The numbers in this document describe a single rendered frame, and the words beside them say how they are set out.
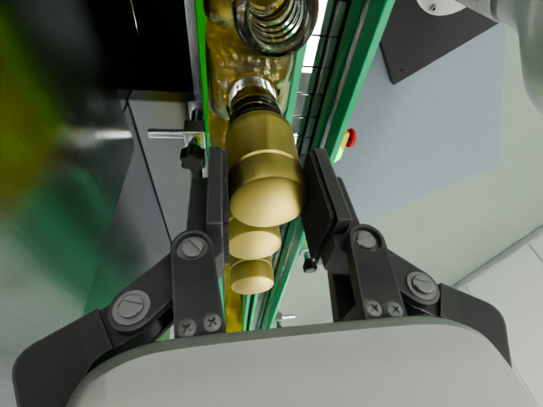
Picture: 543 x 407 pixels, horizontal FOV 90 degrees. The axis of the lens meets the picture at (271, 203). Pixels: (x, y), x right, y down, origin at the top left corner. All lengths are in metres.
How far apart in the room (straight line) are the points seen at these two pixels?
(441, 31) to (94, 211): 0.77
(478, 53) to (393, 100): 0.22
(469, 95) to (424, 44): 0.27
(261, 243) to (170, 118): 0.31
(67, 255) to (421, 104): 0.90
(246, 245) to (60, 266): 0.12
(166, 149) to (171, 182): 0.08
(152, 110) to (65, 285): 0.29
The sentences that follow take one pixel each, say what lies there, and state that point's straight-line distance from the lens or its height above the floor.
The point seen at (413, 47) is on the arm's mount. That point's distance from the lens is 0.81.
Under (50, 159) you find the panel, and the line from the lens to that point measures 0.21.
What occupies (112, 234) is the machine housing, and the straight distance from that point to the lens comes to 0.37.
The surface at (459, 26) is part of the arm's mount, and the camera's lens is 0.85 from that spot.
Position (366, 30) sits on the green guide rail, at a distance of 0.35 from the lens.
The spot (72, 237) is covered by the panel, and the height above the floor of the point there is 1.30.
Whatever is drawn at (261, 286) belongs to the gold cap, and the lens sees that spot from 0.22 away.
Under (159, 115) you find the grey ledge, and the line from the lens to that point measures 0.45.
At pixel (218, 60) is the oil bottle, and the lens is 0.18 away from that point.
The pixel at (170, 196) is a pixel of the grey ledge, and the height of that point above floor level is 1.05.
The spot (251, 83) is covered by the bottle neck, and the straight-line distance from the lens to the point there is 0.16.
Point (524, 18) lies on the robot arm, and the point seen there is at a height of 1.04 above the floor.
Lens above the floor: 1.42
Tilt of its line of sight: 39 degrees down
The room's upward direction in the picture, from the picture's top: 171 degrees clockwise
